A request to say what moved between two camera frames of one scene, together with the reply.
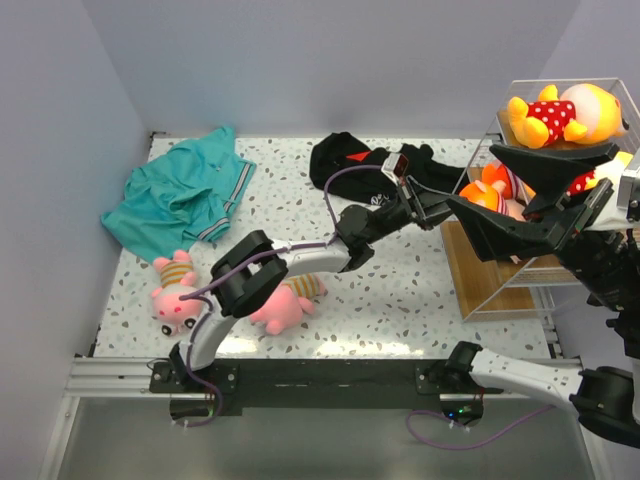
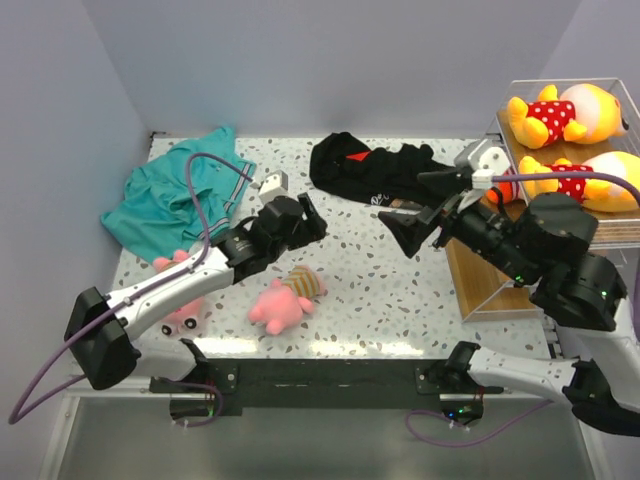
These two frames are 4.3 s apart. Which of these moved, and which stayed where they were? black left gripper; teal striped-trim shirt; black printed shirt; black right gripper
Moved: black right gripper; black left gripper
Stayed: black printed shirt; teal striped-trim shirt
